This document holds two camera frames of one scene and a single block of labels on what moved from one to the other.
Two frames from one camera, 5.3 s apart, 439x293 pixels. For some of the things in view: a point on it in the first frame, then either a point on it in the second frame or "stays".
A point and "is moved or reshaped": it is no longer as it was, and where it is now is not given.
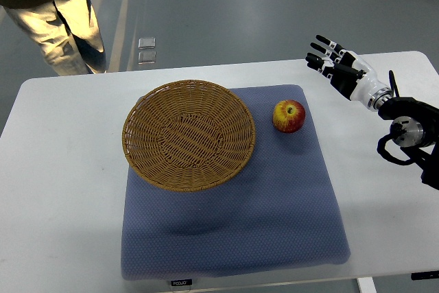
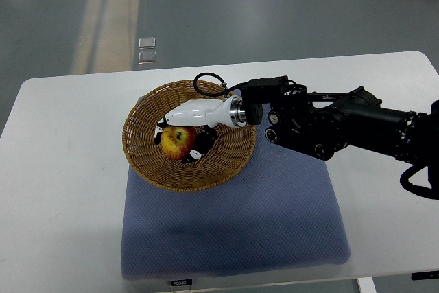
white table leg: x=366 y=285 stays
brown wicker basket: x=188 y=136 stays
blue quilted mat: x=280 y=213 stays
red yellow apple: x=289 y=116 is moved or reshaped
